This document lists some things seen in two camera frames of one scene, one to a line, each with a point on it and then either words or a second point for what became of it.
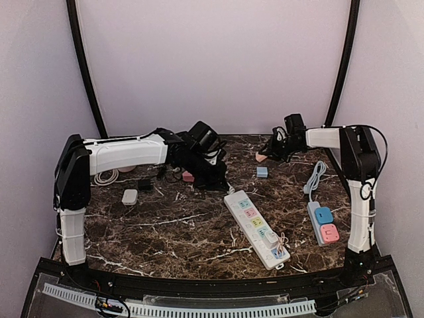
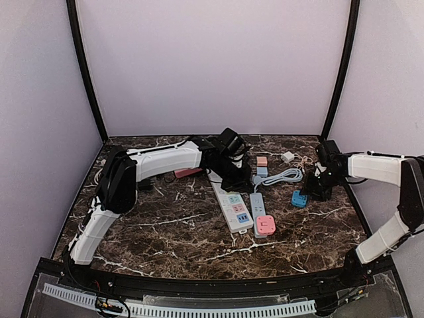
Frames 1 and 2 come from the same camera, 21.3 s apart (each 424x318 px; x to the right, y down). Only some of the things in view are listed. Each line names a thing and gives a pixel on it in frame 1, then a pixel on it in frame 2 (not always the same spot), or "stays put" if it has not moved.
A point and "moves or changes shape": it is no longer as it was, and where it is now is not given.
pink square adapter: [329, 233] → [265, 225]
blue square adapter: [324, 214] → [299, 200]
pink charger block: [260, 158] moves or changes shape
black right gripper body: [281, 150] → [321, 187]
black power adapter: [144, 185] stays put
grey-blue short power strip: [311, 207] → [258, 208]
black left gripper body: [206, 177] → [234, 179]
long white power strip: [254, 227] moves or changes shape
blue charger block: [262, 171] stays put
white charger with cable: [273, 241] → [298, 160]
